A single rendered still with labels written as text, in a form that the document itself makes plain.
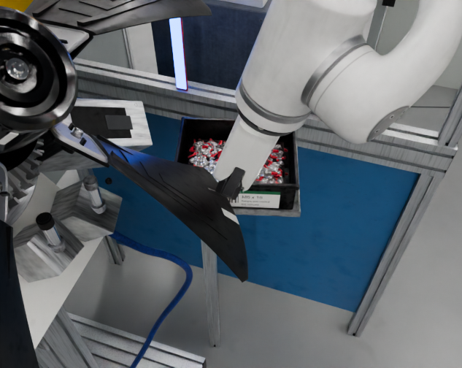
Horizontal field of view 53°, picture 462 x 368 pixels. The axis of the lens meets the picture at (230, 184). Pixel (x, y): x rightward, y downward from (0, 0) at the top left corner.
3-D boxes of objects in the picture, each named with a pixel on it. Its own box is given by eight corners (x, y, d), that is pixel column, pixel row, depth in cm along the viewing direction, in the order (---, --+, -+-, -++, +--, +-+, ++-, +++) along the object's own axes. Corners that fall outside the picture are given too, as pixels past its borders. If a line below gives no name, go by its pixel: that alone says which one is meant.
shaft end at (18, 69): (1, 71, 41) (4, 69, 41) (9, 53, 42) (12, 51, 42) (24, 84, 42) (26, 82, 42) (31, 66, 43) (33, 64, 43)
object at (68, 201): (85, 242, 74) (44, 226, 70) (95, 208, 76) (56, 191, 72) (113, 233, 68) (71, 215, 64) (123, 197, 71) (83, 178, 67)
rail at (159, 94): (46, 90, 111) (35, 60, 104) (55, 79, 113) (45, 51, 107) (442, 178, 92) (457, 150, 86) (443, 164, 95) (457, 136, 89)
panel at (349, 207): (116, 243, 161) (65, 88, 111) (117, 242, 161) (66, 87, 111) (355, 312, 144) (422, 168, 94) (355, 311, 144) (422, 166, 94)
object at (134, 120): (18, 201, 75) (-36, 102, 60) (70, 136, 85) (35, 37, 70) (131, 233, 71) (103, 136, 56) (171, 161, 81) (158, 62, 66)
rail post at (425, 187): (347, 334, 152) (421, 173, 93) (349, 323, 155) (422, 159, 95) (359, 337, 151) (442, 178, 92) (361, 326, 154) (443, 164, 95)
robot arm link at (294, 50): (336, 106, 50) (279, 51, 53) (407, 1, 40) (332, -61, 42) (285, 134, 46) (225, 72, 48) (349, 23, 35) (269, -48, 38)
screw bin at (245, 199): (173, 207, 84) (169, 182, 78) (184, 142, 95) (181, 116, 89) (295, 212, 83) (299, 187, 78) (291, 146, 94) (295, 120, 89)
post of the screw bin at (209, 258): (210, 346, 150) (195, 182, 89) (211, 337, 152) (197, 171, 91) (219, 347, 149) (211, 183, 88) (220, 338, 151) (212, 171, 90)
